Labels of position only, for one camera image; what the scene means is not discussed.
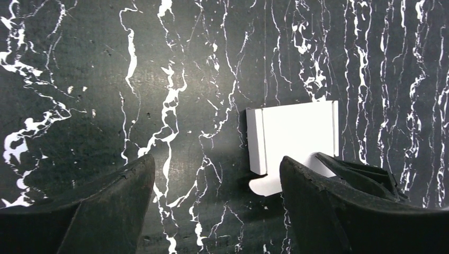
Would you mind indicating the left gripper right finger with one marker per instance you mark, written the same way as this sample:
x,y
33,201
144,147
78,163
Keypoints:
x,y
329,216

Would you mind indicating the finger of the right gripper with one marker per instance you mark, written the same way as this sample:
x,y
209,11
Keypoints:
x,y
365,178

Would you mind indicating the white cardboard box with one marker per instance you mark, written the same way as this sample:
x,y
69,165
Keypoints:
x,y
298,131

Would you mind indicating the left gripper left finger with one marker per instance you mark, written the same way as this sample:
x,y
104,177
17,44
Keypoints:
x,y
103,216

